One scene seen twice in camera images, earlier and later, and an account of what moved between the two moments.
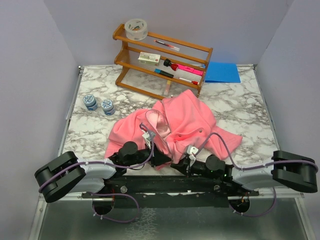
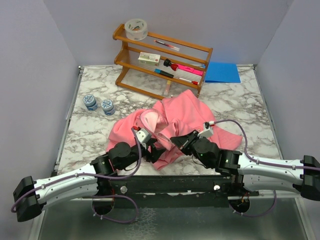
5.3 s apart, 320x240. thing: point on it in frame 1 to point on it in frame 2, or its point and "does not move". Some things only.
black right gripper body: [195, 167] to [187, 148]
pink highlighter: [190, 70] does not move
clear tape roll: [136, 29] does not move
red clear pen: [172, 47] does not move
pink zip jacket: [181, 125] does not move
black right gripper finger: [181, 166] to [179, 141]
